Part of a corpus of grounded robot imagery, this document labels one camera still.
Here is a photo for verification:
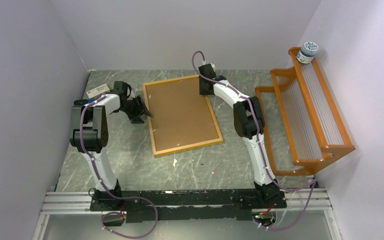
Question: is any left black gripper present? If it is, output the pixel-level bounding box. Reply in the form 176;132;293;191
119;95;152;124

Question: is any brown frame backing board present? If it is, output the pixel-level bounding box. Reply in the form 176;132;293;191
145;78;220;154

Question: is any yellow wooden picture frame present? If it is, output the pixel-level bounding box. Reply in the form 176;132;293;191
142;74;224;158

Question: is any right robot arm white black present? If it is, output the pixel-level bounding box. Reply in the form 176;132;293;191
197;63;280;208

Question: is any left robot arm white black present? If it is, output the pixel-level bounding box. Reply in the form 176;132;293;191
69;81;151;210

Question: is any small staples box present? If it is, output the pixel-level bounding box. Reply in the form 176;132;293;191
86;83;110;99

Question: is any blue stapler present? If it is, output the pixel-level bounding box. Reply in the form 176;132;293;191
73;98;95;106

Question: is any orange wooden rack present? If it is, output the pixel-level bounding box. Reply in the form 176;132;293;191
255;47;356;176

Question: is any small blue white jar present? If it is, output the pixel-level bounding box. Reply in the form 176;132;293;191
296;41;319;64

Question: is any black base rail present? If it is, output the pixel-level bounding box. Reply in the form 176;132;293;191
89;188;287;223

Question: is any aluminium extrusion frame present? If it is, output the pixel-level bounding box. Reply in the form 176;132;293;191
33;188;342;240

